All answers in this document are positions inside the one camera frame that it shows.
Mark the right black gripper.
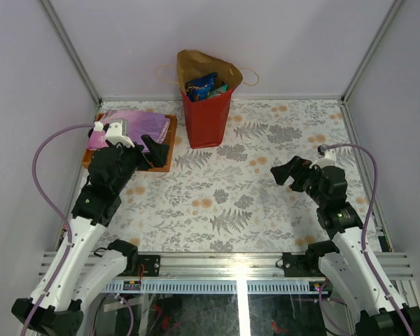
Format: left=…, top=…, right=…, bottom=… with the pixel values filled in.
left=269, top=156, right=327, bottom=207

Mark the red paper bag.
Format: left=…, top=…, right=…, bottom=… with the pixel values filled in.
left=170, top=50, right=250, bottom=149

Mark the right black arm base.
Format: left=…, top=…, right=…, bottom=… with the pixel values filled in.
left=275, top=253, right=323, bottom=278

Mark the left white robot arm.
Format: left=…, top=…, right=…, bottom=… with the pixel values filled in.
left=11, top=135, right=169, bottom=335

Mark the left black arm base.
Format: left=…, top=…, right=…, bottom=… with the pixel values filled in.
left=118, top=254, right=161, bottom=278

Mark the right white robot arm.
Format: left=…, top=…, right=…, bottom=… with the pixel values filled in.
left=271, top=156, right=420, bottom=335

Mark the blue Doritos chip bag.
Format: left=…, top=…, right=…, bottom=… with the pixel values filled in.
left=185, top=72, right=218, bottom=102

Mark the purple star cloth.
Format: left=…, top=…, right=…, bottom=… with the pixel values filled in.
left=99, top=110, right=170, bottom=153

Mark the teal snack packet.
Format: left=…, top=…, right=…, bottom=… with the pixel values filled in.
left=208, top=84, right=228, bottom=99

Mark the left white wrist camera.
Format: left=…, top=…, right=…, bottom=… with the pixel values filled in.
left=86, top=119, right=134, bottom=151

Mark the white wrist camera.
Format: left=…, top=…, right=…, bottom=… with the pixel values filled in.
left=86, top=119, right=134, bottom=151
left=309, top=145, right=337, bottom=169

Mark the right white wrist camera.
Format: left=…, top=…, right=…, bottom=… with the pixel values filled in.
left=309, top=145, right=337, bottom=169

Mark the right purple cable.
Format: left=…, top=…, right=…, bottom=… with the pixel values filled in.
left=330, top=143, right=414, bottom=336

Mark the purple cable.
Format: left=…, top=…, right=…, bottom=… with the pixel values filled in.
left=330, top=143, right=414, bottom=336
left=19, top=124, right=96, bottom=336

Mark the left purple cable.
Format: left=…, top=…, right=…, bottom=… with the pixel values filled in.
left=19, top=124, right=96, bottom=336

